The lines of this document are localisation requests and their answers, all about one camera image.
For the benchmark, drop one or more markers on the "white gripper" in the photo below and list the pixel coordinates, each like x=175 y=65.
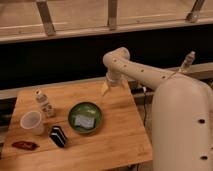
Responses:
x=113 y=79

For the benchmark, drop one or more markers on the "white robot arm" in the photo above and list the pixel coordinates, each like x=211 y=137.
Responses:
x=181 y=105

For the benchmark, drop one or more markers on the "black striped eraser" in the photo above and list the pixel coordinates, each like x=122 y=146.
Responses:
x=57 y=136

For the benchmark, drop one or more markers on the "green bowl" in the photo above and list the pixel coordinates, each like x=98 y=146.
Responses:
x=88 y=109

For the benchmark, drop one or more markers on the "clear plastic packet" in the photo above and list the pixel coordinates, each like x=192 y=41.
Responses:
x=84 y=121

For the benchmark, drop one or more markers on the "wooden board table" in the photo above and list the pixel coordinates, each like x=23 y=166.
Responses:
x=121 y=139

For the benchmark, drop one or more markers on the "small white bottle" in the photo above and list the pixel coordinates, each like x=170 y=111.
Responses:
x=44 y=103

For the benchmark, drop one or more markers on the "white background bottle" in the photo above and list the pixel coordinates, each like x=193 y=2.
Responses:
x=187 y=62

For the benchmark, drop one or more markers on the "translucent plastic cup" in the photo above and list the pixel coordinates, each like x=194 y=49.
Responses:
x=32 y=121

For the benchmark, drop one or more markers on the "dark red wrapper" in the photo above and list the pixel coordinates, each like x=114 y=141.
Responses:
x=25 y=145

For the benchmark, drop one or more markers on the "middle metal bracket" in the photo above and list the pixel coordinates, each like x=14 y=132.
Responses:
x=112 y=14

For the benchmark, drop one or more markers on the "metal bracket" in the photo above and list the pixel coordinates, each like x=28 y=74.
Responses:
x=193 y=15
x=45 y=17
x=112 y=14

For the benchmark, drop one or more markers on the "right metal bracket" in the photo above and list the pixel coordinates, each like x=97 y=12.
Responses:
x=193 y=15

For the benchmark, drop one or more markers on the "left metal bracket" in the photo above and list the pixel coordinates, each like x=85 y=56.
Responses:
x=45 y=17

